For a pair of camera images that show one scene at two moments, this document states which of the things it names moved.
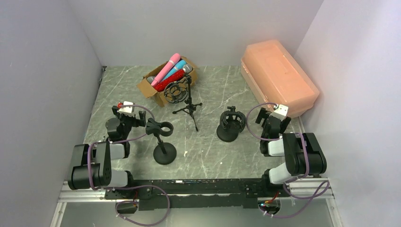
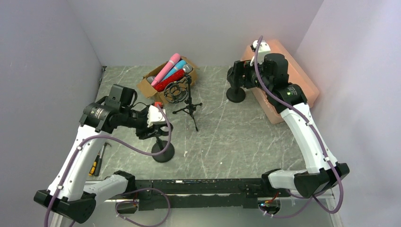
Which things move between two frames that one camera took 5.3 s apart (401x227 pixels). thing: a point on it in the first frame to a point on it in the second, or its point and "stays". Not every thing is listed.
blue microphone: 178,67 stays
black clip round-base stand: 164,153 stays
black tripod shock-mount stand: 176,91 stays
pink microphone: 175,58 stays
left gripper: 130,117 to 147,130
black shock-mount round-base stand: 231,123 to 235,94
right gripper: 271,119 to 236,75
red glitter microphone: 162,85 stays
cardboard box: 158,97 stays
